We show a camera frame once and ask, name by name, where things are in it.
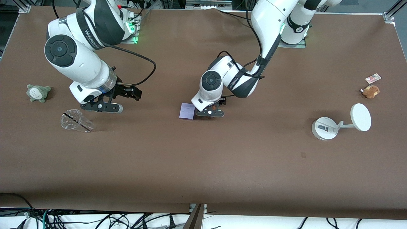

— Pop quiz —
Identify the clear plastic cup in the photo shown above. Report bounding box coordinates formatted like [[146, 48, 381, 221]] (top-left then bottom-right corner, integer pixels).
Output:
[[60, 109, 95, 133]]

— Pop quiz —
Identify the brown table cover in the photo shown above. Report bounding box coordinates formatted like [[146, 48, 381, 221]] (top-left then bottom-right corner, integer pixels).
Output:
[[0, 6, 407, 220]]

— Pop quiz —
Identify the grey totoro plush toy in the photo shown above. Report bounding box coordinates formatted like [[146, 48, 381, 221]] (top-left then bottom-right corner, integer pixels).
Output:
[[26, 84, 52, 103]]

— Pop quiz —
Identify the white round-base desk lamp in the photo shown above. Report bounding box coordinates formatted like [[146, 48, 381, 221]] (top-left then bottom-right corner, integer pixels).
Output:
[[311, 103, 372, 141]]

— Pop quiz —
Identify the grey metal beam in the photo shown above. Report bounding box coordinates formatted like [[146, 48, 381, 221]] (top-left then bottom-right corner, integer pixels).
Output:
[[183, 204, 207, 229]]

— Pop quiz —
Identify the brown hamster plush toy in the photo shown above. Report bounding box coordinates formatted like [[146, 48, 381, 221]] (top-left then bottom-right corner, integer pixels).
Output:
[[360, 85, 380, 99]]

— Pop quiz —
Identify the small printed card tag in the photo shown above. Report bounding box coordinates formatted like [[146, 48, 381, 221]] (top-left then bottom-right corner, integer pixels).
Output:
[[365, 73, 382, 84]]

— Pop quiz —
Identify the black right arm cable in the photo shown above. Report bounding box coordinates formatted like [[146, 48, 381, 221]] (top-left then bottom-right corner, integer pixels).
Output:
[[51, 0, 157, 86]]

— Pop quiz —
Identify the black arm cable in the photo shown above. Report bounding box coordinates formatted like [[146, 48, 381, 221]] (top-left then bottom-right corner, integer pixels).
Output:
[[217, 0, 266, 80], [51, 0, 157, 86]]

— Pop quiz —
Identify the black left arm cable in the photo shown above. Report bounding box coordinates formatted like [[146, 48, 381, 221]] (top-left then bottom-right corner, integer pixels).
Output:
[[217, 0, 266, 80]]

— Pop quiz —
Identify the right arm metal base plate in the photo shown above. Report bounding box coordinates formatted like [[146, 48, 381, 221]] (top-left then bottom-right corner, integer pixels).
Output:
[[122, 14, 140, 44]]

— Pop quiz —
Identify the long black tabletop cable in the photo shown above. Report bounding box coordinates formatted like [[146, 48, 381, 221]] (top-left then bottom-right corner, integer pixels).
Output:
[[218, 10, 255, 21]]

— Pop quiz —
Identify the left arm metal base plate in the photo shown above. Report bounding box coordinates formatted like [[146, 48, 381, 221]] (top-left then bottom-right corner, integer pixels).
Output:
[[277, 35, 307, 49]]

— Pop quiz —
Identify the black arched cable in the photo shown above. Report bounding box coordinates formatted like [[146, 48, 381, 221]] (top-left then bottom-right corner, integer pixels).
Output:
[[0, 192, 34, 220]]

